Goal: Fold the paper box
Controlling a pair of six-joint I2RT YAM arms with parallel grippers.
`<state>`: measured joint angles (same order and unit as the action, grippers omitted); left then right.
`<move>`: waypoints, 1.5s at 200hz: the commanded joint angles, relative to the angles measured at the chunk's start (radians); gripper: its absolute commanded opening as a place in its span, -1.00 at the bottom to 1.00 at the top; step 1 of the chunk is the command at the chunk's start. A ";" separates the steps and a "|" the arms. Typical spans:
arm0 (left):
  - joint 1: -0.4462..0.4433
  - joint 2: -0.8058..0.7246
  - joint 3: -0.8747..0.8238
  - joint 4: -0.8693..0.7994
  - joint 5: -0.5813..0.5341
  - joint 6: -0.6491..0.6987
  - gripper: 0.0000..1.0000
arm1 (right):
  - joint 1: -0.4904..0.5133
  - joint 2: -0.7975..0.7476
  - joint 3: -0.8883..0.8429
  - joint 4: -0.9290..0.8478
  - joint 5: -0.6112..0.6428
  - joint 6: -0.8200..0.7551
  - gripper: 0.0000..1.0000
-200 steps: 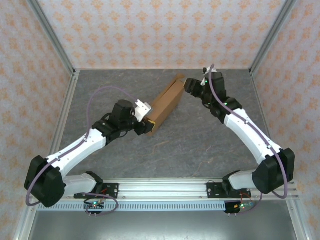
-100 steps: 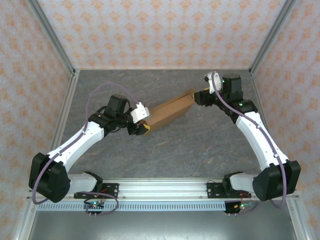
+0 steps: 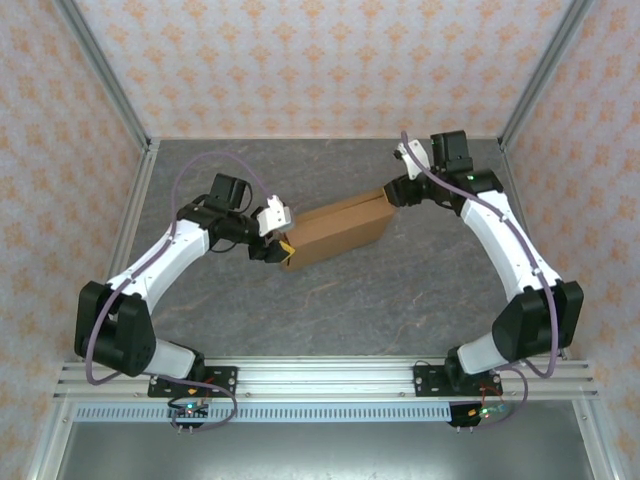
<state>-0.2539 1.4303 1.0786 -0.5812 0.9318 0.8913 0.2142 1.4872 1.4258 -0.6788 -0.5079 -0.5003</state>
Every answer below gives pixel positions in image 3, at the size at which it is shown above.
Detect aluminium side rail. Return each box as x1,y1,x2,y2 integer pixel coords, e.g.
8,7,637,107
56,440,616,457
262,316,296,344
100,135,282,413
102,139,161,296
498,141,571,361

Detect short aluminium frame post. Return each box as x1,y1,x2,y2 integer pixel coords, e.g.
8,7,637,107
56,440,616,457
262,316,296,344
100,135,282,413
27,399,76,480
572,399,617,480

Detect grey metal sheet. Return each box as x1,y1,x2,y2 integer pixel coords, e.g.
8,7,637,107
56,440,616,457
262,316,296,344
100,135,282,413
52,422,599,480

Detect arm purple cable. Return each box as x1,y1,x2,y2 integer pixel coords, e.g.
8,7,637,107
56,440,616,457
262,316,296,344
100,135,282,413
85,152,275,434
400,130,560,431

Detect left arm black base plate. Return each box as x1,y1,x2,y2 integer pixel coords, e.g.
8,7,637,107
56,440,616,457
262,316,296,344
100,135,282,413
147,365,239,399

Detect grey object at corner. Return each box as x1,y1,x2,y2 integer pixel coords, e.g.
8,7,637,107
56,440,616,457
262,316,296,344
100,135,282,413
250,194,297,237

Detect long aluminium mounting beam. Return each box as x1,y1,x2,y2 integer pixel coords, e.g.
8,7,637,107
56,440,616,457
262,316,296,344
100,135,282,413
53,357,600,402

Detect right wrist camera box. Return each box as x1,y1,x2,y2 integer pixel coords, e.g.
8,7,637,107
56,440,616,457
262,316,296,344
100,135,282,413
393,141,431,180

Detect brown cardboard box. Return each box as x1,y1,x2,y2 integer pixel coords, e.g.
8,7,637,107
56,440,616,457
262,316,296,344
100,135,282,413
279,185,396,273

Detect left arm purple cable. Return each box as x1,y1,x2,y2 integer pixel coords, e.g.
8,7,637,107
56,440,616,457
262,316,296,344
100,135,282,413
85,152,275,434

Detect tall aluminium frame post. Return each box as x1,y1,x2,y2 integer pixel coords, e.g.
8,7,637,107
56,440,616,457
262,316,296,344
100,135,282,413
497,0,596,151
52,0,154,154

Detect black bracket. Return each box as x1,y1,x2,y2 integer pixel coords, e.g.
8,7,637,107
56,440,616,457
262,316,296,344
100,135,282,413
446,403,482,431
171,415,211,434

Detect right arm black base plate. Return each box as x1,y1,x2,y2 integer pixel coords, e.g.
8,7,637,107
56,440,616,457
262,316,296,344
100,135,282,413
412,364,504,399

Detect grey slotted cable duct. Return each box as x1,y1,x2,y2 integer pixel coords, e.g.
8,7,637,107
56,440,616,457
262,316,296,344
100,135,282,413
73,404,455,424

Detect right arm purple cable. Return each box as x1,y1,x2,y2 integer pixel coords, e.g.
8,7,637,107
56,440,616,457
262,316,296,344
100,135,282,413
400,130,560,431

